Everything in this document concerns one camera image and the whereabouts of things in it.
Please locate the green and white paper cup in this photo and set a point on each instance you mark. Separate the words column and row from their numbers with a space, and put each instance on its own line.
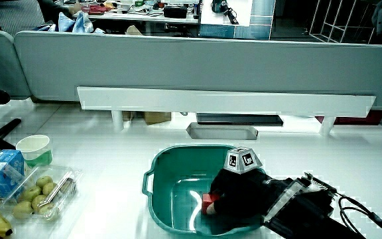
column 35, row 149

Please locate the small circuit board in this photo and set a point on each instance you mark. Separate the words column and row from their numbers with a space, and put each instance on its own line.
column 322, row 184

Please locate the grey shallow tray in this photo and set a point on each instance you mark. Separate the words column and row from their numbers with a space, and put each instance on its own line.
column 221, row 132

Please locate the dark red flat item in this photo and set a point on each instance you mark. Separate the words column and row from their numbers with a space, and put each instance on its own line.
column 360, row 119

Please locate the red block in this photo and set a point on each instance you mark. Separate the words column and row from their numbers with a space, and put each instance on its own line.
column 207, row 202

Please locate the brown cardboard box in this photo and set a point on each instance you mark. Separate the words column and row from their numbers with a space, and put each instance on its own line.
column 158, row 117

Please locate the large grey partition panel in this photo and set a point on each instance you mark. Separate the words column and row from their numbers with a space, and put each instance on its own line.
column 194, row 63

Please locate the white and blue cardboard box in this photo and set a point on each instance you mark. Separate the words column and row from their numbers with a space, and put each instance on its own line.
column 257, row 20

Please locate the cluttered background desk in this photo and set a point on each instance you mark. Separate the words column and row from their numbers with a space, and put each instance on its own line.
column 138, row 16

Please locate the person's right hand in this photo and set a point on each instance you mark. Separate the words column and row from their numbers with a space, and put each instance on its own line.
column 244, row 196

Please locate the black box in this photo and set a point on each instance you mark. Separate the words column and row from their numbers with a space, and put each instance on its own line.
column 175, row 11

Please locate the light blue plastic bags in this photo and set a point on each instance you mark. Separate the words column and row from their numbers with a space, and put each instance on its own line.
column 78, row 23

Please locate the clear plastic fruit container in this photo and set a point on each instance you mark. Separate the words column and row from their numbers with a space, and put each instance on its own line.
column 68, row 176

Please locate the teal plastic basin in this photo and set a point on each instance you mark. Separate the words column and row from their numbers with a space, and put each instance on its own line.
column 171, row 172

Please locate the white desk shelf riser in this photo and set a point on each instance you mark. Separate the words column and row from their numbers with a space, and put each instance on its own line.
column 211, row 99

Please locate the group of green kiwis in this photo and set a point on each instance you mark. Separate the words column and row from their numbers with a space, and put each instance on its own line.
column 32, row 193

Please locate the black flat keyboard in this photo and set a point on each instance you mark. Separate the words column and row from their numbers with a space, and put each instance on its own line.
column 240, row 119

